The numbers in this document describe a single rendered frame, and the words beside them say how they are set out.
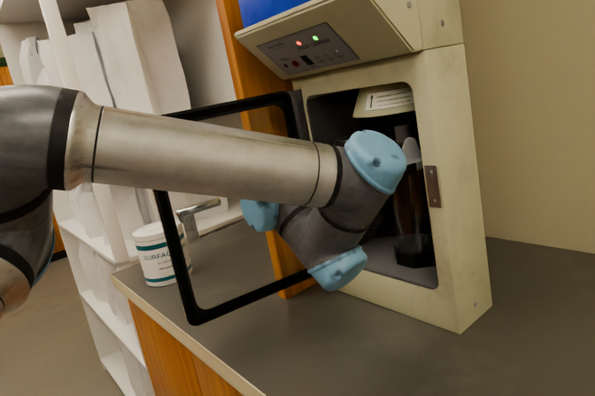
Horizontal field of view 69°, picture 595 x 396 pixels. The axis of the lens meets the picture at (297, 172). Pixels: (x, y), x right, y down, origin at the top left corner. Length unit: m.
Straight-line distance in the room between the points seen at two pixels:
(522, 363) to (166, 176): 0.58
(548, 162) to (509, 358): 0.49
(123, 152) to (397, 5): 0.42
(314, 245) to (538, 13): 0.72
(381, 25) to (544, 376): 0.54
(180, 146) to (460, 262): 0.52
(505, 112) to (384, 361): 0.64
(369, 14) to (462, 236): 0.39
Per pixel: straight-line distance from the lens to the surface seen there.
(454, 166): 0.74
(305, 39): 0.74
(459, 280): 0.79
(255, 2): 0.80
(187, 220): 0.81
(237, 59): 0.90
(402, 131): 0.83
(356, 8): 0.64
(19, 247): 0.50
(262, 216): 0.60
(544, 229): 1.17
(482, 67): 1.13
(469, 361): 0.77
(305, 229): 0.58
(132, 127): 0.43
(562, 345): 0.82
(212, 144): 0.44
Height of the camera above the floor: 1.40
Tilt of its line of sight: 11 degrees down
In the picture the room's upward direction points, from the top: 11 degrees counter-clockwise
